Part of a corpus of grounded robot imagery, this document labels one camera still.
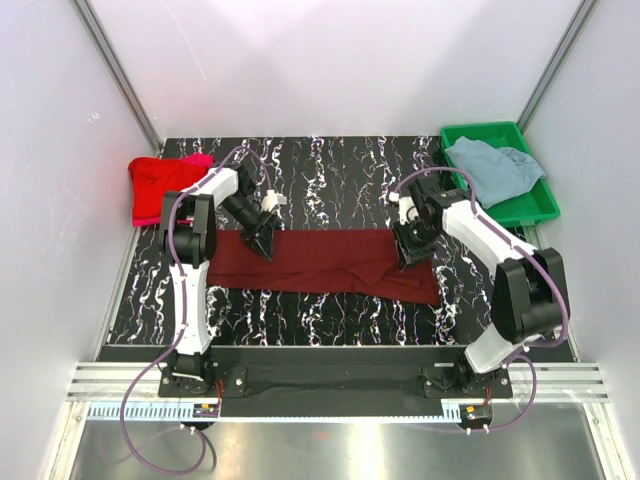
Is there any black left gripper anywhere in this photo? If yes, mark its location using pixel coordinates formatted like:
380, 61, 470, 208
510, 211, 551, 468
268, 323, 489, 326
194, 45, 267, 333
222, 194, 278, 261

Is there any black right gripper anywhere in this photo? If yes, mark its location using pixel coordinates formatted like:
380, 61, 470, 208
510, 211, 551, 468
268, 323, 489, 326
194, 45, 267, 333
390, 218, 441, 272

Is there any dark red t-shirt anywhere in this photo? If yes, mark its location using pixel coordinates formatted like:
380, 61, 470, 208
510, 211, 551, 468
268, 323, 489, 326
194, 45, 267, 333
206, 229, 440, 305

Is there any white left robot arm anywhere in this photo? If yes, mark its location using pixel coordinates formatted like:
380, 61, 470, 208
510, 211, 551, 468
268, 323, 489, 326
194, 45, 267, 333
160, 166, 287, 396

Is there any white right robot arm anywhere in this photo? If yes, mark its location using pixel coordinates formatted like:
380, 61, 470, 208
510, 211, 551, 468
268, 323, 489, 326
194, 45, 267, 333
387, 167, 570, 398

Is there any light blue t-shirt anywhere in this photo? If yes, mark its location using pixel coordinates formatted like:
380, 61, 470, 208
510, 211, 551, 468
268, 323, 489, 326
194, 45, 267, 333
445, 137, 546, 209

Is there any green plastic bin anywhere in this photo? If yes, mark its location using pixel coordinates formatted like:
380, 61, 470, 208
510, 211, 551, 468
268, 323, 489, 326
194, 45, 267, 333
440, 121, 560, 228

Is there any folded pink t-shirt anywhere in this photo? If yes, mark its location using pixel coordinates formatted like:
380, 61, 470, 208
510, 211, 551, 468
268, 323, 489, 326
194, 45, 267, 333
130, 153, 217, 229

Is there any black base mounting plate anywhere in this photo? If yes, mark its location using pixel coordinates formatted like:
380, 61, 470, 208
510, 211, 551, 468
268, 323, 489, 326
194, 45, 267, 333
158, 363, 513, 400

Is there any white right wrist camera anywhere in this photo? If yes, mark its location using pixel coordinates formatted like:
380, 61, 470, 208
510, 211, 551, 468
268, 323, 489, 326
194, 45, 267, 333
388, 192, 418, 225

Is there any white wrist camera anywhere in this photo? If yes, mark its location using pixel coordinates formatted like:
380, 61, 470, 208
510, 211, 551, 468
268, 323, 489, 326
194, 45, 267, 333
388, 192, 418, 225
261, 189, 287, 212

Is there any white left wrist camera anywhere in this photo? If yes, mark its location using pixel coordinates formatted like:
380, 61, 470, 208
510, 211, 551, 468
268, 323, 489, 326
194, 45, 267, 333
261, 189, 287, 212

